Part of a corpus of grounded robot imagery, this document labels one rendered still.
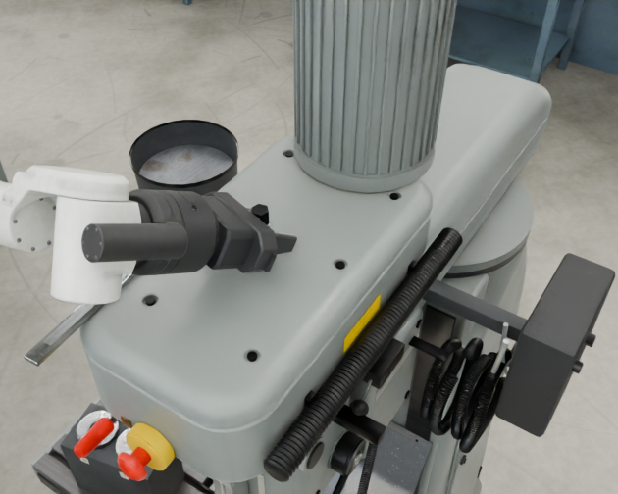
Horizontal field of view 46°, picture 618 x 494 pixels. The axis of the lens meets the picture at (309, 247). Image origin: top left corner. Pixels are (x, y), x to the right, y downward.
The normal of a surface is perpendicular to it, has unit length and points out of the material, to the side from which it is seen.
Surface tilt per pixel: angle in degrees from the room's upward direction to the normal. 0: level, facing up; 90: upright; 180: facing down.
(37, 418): 0
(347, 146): 90
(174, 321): 0
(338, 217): 0
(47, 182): 57
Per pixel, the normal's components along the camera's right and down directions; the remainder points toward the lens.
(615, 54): -0.55, 0.58
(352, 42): -0.32, 0.65
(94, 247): -0.65, 0.03
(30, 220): 0.84, 0.17
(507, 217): 0.00, -0.72
